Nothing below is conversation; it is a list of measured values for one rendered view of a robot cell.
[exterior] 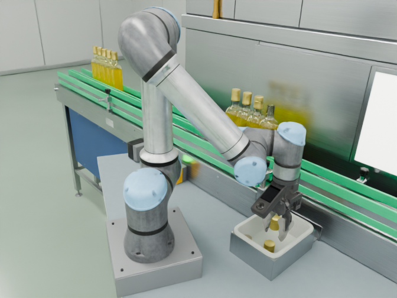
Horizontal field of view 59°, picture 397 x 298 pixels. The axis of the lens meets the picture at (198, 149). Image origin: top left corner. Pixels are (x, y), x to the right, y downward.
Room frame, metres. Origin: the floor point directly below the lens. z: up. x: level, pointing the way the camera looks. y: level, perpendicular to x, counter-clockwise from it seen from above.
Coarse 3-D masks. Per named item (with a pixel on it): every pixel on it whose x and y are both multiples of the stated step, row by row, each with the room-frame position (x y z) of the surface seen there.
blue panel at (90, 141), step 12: (72, 120) 2.26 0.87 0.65; (84, 120) 2.11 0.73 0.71; (72, 132) 2.28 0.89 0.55; (84, 132) 2.12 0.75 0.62; (96, 132) 2.00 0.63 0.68; (108, 132) 1.88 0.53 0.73; (84, 144) 2.14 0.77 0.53; (96, 144) 2.01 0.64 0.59; (108, 144) 1.89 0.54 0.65; (120, 144) 1.79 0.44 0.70; (84, 156) 2.16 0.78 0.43; (96, 156) 2.02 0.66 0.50; (96, 168) 2.04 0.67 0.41
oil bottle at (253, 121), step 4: (252, 116) 1.26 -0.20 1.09; (256, 116) 1.25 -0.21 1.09; (260, 116) 1.25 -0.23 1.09; (264, 116) 1.26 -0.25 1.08; (248, 120) 1.26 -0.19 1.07; (252, 120) 1.25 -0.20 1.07; (256, 120) 1.24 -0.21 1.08; (260, 120) 1.24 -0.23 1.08; (248, 124) 1.26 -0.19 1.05; (252, 124) 1.25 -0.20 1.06; (256, 124) 1.23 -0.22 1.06
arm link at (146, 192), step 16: (128, 176) 0.83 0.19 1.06; (144, 176) 0.83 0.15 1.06; (160, 176) 0.83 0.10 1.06; (128, 192) 0.78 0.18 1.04; (144, 192) 0.77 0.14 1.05; (160, 192) 0.78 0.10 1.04; (128, 208) 0.78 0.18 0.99; (144, 208) 0.76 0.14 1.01; (160, 208) 0.78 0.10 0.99; (128, 224) 0.79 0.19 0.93; (144, 224) 0.76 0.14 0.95; (160, 224) 0.78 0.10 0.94
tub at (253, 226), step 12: (252, 216) 0.96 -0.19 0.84; (240, 228) 0.91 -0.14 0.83; (252, 228) 0.95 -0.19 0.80; (300, 228) 0.95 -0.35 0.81; (312, 228) 0.91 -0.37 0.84; (252, 240) 0.93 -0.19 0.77; (264, 240) 0.93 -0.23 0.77; (276, 240) 0.93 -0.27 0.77; (288, 240) 0.93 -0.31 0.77; (300, 240) 0.86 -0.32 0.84; (264, 252) 0.80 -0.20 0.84; (276, 252) 0.79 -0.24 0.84
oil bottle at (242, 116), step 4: (240, 112) 1.30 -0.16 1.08; (244, 112) 1.29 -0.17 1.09; (248, 112) 1.29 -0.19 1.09; (252, 112) 1.31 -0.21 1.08; (236, 116) 1.31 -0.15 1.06; (240, 116) 1.30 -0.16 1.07; (244, 116) 1.28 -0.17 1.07; (248, 116) 1.28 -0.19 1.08; (236, 120) 1.31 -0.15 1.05; (240, 120) 1.30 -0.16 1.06; (244, 120) 1.28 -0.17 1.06; (236, 124) 1.31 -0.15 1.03; (240, 124) 1.29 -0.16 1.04; (244, 124) 1.28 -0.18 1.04
